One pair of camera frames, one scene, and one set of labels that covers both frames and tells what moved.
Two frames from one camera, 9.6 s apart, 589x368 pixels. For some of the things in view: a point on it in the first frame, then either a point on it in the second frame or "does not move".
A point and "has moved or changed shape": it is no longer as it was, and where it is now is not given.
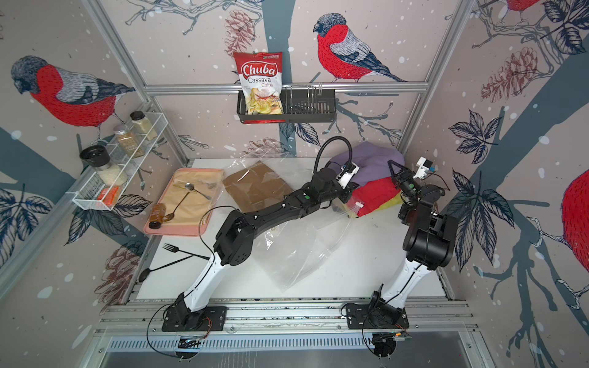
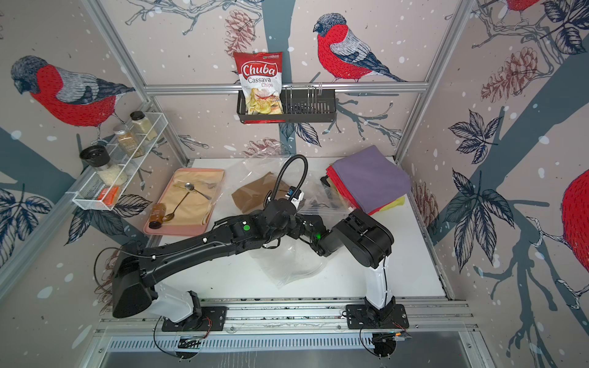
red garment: (374, 194) has moved or changed shape
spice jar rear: (142, 125) does not move
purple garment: (372, 161) has moved or changed shape
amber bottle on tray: (157, 215) does not move
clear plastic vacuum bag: (294, 250) does not move
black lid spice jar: (98, 157) does not move
